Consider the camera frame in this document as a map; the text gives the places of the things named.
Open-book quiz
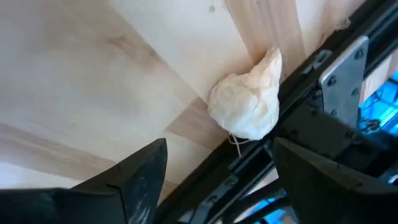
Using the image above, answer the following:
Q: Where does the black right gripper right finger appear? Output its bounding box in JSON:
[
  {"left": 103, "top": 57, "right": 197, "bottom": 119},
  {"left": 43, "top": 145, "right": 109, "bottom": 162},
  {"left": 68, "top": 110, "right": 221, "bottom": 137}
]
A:
[{"left": 272, "top": 138, "right": 398, "bottom": 224}]

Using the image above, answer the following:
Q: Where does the white cloth bag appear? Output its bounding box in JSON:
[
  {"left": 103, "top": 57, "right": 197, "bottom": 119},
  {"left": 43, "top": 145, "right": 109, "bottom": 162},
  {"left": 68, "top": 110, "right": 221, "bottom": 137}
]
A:
[{"left": 207, "top": 47, "right": 283, "bottom": 158}]

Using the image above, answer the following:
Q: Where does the silver bracket plate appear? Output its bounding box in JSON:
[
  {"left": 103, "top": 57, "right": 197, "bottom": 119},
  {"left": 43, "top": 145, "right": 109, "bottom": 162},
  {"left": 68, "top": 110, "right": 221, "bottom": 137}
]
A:
[{"left": 317, "top": 35, "right": 370, "bottom": 128}]

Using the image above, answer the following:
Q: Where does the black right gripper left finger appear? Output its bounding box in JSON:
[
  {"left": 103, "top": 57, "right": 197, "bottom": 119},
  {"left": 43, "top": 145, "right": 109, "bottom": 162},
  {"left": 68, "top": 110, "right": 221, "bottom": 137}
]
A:
[{"left": 0, "top": 138, "right": 168, "bottom": 224}]

